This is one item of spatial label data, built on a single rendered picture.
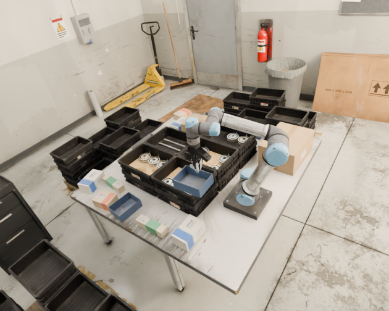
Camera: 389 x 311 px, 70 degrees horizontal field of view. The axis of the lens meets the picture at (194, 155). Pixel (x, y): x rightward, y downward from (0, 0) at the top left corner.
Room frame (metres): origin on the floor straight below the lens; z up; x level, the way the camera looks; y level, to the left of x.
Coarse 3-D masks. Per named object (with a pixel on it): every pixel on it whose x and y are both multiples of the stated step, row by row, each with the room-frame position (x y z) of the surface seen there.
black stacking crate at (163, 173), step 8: (176, 160) 1.77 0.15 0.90; (184, 160) 1.72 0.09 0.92; (168, 168) 1.70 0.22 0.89; (176, 168) 1.75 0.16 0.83; (160, 176) 1.63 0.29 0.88; (216, 184) 1.50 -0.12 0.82; (168, 192) 1.47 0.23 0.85; (176, 192) 1.42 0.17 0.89; (208, 192) 1.43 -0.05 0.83; (184, 200) 1.38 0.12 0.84; (192, 200) 1.32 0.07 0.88; (200, 200) 1.36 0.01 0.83
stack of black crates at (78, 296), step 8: (80, 272) 1.20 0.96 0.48; (72, 280) 1.14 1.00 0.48; (80, 280) 1.17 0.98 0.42; (88, 280) 1.12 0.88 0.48; (64, 288) 1.09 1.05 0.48; (72, 288) 1.12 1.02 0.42; (80, 288) 1.14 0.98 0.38; (88, 288) 1.12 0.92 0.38; (96, 288) 1.08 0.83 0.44; (56, 296) 1.05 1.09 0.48; (64, 296) 1.07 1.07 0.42; (72, 296) 1.08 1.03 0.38; (80, 296) 1.07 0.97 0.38; (88, 296) 1.06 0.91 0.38; (96, 296) 1.05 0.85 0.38; (104, 296) 1.03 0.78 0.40; (48, 304) 1.00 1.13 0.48; (56, 304) 1.02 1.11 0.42; (64, 304) 1.04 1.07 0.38; (72, 304) 1.03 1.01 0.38; (80, 304) 1.02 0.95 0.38; (88, 304) 1.01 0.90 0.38; (96, 304) 1.00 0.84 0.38
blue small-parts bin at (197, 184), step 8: (184, 168) 1.37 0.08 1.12; (192, 168) 1.36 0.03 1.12; (176, 176) 1.30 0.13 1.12; (184, 176) 1.36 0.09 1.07; (192, 176) 1.34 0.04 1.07; (200, 176) 1.32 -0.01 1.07; (208, 176) 1.28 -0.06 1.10; (176, 184) 1.26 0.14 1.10; (184, 184) 1.22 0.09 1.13; (192, 184) 1.28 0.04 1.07; (200, 184) 1.26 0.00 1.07; (208, 184) 1.22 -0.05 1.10; (192, 192) 1.18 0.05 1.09; (200, 192) 1.15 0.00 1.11
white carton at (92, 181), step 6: (90, 174) 1.93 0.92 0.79; (96, 174) 1.92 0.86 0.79; (102, 174) 1.93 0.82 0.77; (84, 180) 1.86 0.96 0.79; (90, 180) 1.84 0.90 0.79; (96, 180) 1.86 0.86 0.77; (102, 180) 1.90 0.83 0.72; (78, 186) 1.83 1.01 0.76; (84, 186) 1.79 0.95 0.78; (90, 186) 1.79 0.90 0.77; (96, 186) 1.83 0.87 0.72; (84, 192) 1.81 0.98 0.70; (90, 192) 1.77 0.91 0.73
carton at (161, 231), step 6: (144, 216) 1.37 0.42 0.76; (138, 222) 1.33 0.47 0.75; (144, 222) 1.31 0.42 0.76; (150, 222) 1.30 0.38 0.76; (156, 222) 1.29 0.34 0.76; (144, 228) 1.30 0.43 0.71; (150, 228) 1.26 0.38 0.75; (156, 228) 1.24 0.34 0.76; (162, 228) 1.23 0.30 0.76; (156, 234) 1.23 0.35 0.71; (162, 234) 1.20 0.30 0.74
